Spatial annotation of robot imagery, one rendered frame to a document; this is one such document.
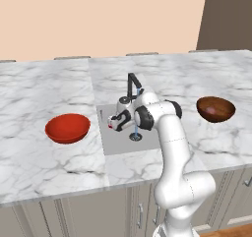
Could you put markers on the black sink faucet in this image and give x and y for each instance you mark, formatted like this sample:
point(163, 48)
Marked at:
point(132, 82)

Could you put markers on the dark sink drain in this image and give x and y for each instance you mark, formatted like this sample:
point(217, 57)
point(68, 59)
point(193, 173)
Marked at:
point(135, 136)

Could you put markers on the brown wooden bowl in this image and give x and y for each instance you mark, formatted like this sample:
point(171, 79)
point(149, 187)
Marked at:
point(216, 109)

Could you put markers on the grey sink basin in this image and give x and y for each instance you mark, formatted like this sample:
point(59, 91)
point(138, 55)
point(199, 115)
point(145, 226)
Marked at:
point(114, 142)

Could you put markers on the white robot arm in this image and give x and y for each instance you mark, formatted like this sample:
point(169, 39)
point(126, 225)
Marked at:
point(172, 155)

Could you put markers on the beige cupboard door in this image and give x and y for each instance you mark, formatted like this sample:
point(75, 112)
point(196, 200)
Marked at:
point(241, 198)
point(144, 211)
point(218, 195)
point(156, 195)
point(36, 219)
point(96, 213)

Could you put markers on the red tomato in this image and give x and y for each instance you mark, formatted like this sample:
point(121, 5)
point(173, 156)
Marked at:
point(110, 126)

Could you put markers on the red bowl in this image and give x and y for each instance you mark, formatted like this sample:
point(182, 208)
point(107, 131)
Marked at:
point(67, 128)

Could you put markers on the blue water stream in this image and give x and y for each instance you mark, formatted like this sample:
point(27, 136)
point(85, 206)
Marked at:
point(135, 131)

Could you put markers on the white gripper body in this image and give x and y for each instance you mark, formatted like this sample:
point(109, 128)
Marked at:
point(113, 122)

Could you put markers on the grey stool seat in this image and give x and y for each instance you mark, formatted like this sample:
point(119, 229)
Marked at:
point(203, 50)
point(72, 57)
point(142, 54)
point(7, 61)

